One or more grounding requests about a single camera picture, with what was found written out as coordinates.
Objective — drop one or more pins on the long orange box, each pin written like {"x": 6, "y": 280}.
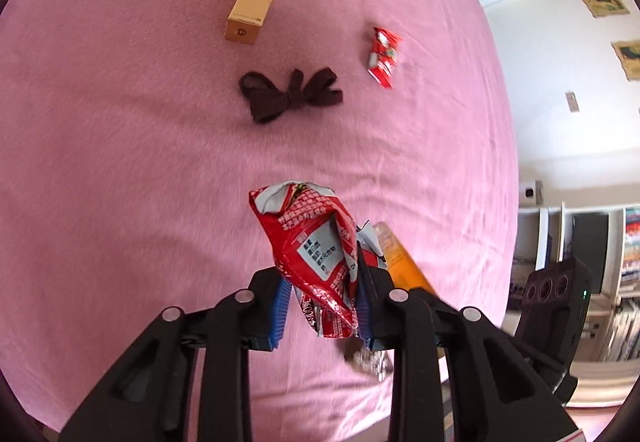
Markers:
{"x": 400, "y": 257}

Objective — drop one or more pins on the tan wall poster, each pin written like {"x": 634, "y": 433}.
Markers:
{"x": 627, "y": 59}
{"x": 602, "y": 1}

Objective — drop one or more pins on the wall switch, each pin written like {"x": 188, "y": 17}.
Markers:
{"x": 571, "y": 101}

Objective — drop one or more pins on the red snack wrapper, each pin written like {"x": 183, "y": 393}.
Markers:
{"x": 305, "y": 232}

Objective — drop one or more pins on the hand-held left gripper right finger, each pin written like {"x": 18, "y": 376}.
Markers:
{"x": 363, "y": 317}

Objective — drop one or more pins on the pink bed sheet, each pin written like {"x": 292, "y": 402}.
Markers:
{"x": 125, "y": 121}

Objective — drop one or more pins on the dark brown knit bow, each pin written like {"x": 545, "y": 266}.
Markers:
{"x": 290, "y": 94}

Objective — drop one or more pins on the white shelf unit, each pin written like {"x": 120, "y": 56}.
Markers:
{"x": 542, "y": 242}

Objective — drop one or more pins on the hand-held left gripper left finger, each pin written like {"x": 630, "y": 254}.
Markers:
{"x": 280, "y": 317}

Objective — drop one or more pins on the tan cardboard box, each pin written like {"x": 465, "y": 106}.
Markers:
{"x": 252, "y": 1}

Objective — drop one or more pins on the crumpled silver wrapper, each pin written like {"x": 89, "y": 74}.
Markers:
{"x": 370, "y": 363}

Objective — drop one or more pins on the row of books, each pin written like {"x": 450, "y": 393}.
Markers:
{"x": 630, "y": 282}

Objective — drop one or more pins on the white security camera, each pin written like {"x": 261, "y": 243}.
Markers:
{"x": 530, "y": 192}

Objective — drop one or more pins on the small red snack packet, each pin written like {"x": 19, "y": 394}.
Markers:
{"x": 384, "y": 59}

